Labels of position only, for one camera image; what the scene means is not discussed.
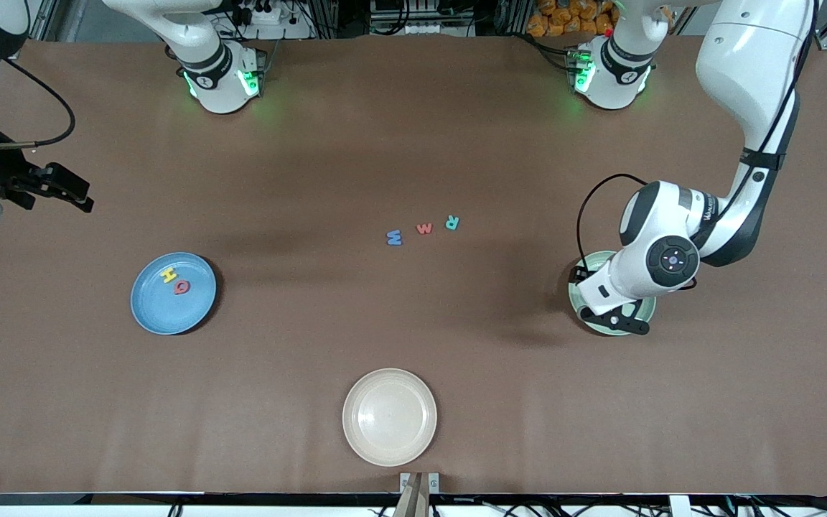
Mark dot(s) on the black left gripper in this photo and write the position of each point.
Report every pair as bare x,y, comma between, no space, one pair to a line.
579,275

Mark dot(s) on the blue plate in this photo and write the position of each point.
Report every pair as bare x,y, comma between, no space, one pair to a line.
169,316

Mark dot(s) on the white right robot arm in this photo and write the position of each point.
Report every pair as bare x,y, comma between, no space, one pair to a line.
216,86

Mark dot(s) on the blue uppercase letter M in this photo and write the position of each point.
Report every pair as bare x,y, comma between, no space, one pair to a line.
394,239

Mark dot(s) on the orange fruit bag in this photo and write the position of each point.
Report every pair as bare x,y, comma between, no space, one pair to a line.
564,18

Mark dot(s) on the beige plate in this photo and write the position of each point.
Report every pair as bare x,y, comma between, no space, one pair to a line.
389,416

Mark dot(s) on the yellow uppercase letter H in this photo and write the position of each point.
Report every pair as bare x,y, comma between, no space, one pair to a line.
168,276

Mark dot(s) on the white power strip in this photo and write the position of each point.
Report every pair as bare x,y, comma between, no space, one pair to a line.
266,14

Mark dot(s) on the red lowercase letter w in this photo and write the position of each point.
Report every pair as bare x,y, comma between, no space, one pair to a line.
424,230

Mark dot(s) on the red uppercase letter Q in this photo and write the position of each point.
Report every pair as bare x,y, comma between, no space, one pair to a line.
181,282

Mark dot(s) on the beige pole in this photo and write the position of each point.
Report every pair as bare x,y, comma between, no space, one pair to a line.
413,502

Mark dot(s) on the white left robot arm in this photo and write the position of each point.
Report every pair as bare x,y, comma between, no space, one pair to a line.
744,64

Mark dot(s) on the teal uppercase letter R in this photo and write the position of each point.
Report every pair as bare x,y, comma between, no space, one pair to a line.
449,223

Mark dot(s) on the metal table edge bracket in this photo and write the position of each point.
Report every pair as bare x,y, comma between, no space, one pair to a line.
405,481

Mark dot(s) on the green plate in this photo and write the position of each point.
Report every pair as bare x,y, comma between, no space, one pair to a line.
647,309

